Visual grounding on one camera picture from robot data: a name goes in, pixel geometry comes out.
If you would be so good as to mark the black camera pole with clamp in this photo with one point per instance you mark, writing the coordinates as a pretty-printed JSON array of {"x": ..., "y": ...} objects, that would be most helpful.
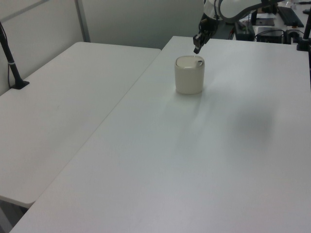
[
  {"x": 305, "y": 31},
  {"x": 11, "y": 65}
]

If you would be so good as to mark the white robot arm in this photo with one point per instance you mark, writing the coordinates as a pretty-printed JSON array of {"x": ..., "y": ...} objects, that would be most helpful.
[{"x": 230, "y": 9}]

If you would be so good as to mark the flat black pad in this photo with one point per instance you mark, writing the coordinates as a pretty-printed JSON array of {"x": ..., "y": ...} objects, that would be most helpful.
[{"x": 264, "y": 21}]

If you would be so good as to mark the black electronics box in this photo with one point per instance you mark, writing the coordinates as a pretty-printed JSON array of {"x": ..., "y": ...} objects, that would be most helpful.
[{"x": 268, "y": 35}]

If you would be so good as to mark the black computer keyboard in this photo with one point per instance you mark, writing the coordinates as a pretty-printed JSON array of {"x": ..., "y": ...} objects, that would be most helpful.
[{"x": 290, "y": 15}]

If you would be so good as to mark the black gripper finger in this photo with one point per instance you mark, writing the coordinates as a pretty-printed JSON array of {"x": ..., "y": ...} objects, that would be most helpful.
[
  {"x": 196, "y": 44},
  {"x": 204, "y": 38}
]

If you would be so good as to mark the black box with green connector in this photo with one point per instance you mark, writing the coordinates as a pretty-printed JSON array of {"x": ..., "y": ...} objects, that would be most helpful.
[{"x": 244, "y": 31}]

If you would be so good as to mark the cream lidded trash bin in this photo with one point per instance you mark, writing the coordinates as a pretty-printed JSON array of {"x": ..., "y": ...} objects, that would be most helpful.
[{"x": 189, "y": 77}]

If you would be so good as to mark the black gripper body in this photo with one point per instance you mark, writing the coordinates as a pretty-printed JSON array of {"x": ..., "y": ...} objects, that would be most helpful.
[{"x": 207, "y": 25}]

